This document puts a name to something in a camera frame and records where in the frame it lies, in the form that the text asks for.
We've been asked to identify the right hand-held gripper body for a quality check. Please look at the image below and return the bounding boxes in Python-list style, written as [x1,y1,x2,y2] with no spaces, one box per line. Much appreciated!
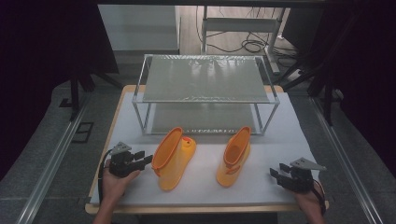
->
[281,157,328,195]

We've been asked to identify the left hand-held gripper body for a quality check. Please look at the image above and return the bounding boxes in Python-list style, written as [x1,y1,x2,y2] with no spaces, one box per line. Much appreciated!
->
[108,141,146,179]

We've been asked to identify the orange rubber boot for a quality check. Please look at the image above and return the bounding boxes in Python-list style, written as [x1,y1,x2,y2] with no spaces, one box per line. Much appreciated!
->
[150,126,198,192]
[216,125,252,189]

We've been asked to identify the metal two-tier shoe rack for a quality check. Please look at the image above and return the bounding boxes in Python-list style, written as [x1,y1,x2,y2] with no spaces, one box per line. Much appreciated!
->
[132,53,281,136]

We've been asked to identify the person's left hand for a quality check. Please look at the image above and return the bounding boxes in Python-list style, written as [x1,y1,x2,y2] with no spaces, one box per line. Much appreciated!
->
[101,160,141,205]

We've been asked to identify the person's right hand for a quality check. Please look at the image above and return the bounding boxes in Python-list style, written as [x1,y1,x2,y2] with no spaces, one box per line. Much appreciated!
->
[293,186,325,217]

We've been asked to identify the wooden table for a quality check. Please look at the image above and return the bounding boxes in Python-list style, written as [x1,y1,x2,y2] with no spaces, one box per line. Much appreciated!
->
[84,84,331,216]

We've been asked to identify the black metal stand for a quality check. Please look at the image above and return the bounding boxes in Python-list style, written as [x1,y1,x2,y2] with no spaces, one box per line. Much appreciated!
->
[68,72,123,123]
[279,59,344,127]

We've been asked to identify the dark curtain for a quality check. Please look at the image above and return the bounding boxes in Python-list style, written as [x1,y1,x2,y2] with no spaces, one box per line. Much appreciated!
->
[0,0,120,182]
[283,0,396,179]

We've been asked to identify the white cabinet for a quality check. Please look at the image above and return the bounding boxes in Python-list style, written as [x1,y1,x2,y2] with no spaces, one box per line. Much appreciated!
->
[97,4,182,56]

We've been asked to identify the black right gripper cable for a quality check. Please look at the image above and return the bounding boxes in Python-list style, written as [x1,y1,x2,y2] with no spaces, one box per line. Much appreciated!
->
[312,179,327,217]

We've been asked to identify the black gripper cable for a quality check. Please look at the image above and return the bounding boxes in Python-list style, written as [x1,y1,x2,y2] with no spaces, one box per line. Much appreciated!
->
[97,148,114,203]
[312,179,327,217]

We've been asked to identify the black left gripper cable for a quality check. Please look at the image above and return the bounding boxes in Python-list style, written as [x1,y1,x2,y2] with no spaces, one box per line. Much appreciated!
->
[97,148,114,203]

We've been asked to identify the aluminium floor rail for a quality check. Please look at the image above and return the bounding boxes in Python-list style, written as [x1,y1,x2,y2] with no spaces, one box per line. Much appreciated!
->
[309,96,385,224]
[14,94,92,224]

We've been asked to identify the black floor cables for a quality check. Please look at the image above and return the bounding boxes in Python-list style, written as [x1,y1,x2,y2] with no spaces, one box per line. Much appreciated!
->
[195,5,301,69]

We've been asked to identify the grey metal desk frame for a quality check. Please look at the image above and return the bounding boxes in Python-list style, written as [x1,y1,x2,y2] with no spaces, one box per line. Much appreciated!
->
[200,5,286,75]

